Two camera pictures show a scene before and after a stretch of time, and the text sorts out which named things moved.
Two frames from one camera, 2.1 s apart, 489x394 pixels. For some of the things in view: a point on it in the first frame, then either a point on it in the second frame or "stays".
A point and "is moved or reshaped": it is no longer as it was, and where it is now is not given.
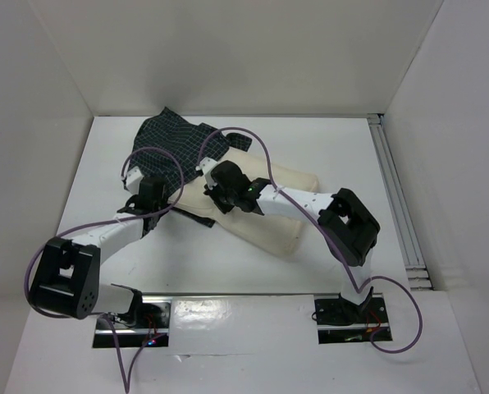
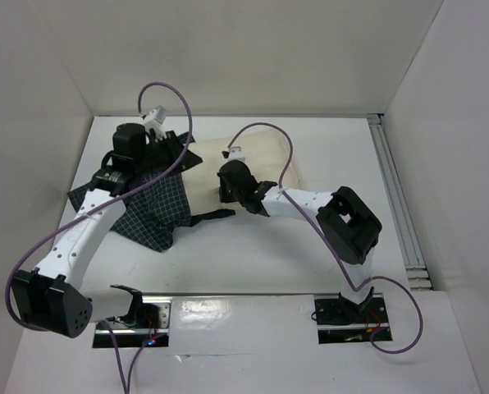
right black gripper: [217, 196] stays
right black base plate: [339, 321] stays
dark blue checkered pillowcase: [171, 147] is moved or reshaped
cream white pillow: [276, 233] to [267, 153]
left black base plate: [154, 322] stays
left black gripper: [164, 204] to [172, 144]
